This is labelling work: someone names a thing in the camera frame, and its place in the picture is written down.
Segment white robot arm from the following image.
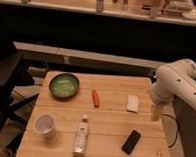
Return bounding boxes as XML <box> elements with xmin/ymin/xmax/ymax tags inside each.
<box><xmin>149</xmin><ymin>58</ymin><xmax>196</xmax><ymax>121</ymax></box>

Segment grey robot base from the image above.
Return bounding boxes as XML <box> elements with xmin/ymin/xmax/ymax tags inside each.
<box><xmin>172</xmin><ymin>96</ymin><xmax>196</xmax><ymax>157</ymax></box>

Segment orange carrot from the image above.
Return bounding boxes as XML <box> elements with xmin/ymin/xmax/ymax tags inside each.
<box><xmin>91</xmin><ymin>90</ymin><xmax>100</xmax><ymax>108</ymax></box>

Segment white squeeze bottle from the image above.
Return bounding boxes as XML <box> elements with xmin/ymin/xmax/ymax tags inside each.
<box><xmin>73</xmin><ymin>114</ymin><xmax>89</xmax><ymax>157</ymax></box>

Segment green bowl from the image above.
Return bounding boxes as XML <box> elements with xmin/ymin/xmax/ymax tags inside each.
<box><xmin>49</xmin><ymin>73</ymin><xmax>80</xmax><ymax>99</ymax></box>

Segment white paper cup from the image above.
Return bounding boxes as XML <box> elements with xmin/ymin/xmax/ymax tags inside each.
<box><xmin>33</xmin><ymin>114</ymin><xmax>56</xmax><ymax>138</ymax></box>

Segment black chair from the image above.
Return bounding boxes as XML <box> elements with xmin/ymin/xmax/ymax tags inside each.
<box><xmin>0</xmin><ymin>0</ymin><xmax>46</xmax><ymax>153</ymax></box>

